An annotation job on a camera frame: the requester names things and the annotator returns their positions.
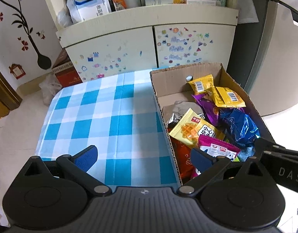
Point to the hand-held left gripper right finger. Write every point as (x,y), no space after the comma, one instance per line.
(199,157)

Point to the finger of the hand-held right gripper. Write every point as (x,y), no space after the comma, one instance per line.
(263,145)

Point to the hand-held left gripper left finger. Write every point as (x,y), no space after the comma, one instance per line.
(87,157)

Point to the pink snack packet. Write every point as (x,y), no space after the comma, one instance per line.
(207,140)

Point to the yellow waffle snack packet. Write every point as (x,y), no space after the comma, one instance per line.
(195,128)
(227,97)
(199,85)

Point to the purple snack packet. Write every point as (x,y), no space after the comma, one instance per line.
(209,111)

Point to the silver foil snack packet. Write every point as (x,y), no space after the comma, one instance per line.
(175,114)

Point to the orange snack packet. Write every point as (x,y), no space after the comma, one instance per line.
(184,160)

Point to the blue foil snack packet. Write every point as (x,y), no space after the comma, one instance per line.
(238,126)

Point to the blue checked tablecloth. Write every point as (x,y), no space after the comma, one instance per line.
(102,116)

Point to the white plastic bag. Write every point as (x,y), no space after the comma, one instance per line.
(49,89)

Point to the grey round appliance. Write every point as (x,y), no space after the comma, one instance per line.
(272,65)

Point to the brown patterned cardboard box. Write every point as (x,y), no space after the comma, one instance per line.
(66,77)

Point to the brown wooden door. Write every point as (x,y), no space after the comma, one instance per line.
(0,102)

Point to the cream cabinet with stickers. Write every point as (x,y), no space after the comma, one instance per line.
(115,38)

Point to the white hanging cloth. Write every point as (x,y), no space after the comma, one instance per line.
(246,4)

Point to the white and blue carton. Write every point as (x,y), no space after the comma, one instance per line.
(89,1)

